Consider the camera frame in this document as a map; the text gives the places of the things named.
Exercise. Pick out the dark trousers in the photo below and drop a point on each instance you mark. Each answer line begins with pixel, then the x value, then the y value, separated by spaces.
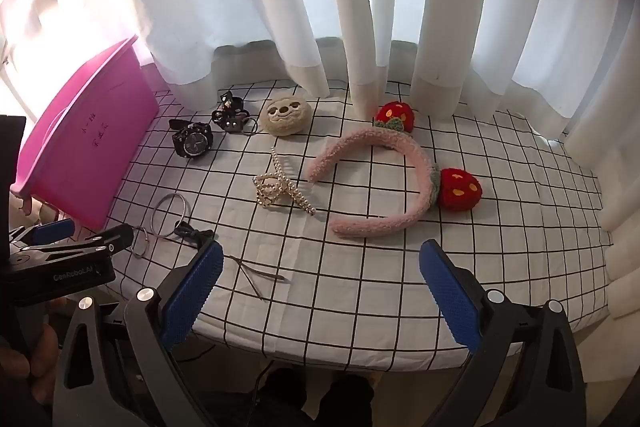
pixel 320 399

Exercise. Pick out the pearl hair claw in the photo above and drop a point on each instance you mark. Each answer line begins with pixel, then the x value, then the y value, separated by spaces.
pixel 272 189

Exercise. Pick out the black leather key fob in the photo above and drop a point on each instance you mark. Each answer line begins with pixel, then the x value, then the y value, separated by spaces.
pixel 232 123

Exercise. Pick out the pink fluffy strawberry headband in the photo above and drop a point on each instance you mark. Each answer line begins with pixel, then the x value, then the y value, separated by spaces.
pixel 360 139

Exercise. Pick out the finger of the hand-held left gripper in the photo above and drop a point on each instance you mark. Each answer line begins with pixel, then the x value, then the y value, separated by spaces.
pixel 100 244
pixel 52 229

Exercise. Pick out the thin metal hairpin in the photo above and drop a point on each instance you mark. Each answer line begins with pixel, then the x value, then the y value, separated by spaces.
pixel 265 276

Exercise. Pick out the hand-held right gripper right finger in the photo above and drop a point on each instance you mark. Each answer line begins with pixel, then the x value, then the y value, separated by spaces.
pixel 450 289

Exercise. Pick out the black sport wristwatch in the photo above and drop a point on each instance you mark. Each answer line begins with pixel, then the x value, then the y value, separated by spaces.
pixel 192 142

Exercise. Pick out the large metal bangle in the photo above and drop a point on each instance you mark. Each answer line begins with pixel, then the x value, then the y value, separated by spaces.
pixel 172 195

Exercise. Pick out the pink plastic basin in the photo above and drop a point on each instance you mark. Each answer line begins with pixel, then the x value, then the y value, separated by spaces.
pixel 90 132

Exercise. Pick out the person's left hand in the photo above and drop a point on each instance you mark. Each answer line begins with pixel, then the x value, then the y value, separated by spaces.
pixel 42 347

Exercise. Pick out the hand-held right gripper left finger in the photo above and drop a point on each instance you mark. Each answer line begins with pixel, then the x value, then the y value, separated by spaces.
pixel 192 292

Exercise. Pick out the beige round plush toy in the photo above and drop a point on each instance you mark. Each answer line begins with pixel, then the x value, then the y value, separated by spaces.
pixel 284 117

